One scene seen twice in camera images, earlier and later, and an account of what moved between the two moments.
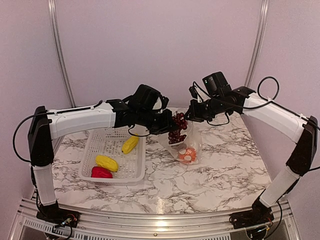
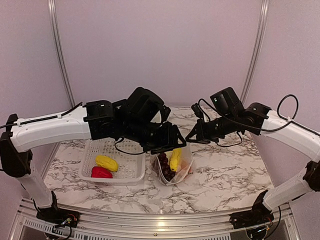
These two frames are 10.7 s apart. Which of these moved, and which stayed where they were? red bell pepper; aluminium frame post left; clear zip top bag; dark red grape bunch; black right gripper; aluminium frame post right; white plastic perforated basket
Moved: black right gripper; dark red grape bunch; clear zip top bag
Stayed: aluminium frame post right; aluminium frame post left; white plastic perforated basket; red bell pepper
